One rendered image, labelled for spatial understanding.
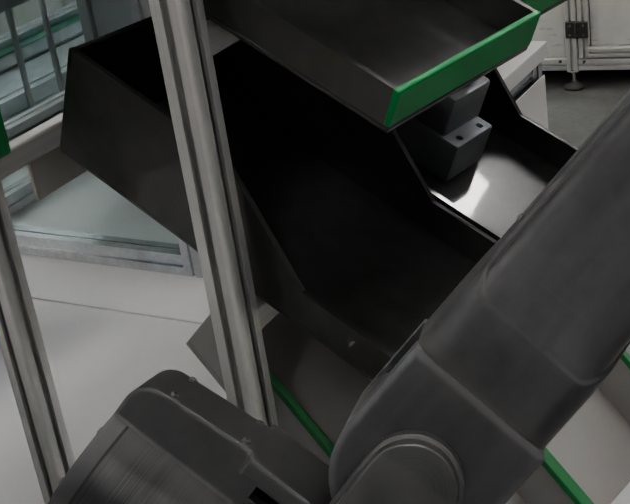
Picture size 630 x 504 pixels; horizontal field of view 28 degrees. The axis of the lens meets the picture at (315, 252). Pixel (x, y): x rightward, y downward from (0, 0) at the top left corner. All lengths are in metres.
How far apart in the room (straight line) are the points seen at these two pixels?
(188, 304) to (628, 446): 0.74
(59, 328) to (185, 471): 1.12
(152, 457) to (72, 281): 1.24
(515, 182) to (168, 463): 0.46
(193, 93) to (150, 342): 0.88
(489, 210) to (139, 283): 0.87
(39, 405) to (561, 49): 4.03
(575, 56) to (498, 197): 3.88
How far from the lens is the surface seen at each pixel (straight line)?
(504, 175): 0.87
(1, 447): 1.37
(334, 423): 0.80
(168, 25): 0.63
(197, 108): 0.63
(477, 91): 0.83
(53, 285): 1.69
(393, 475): 0.42
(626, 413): 0.97
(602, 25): 4.68
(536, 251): 0.43
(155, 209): 0.74
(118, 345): 1.50
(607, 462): 0.94
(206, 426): 0.45
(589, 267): 0.43
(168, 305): 1.57
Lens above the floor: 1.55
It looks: 25 degrees down
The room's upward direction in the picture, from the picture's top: 9 degrees counter-clockwise
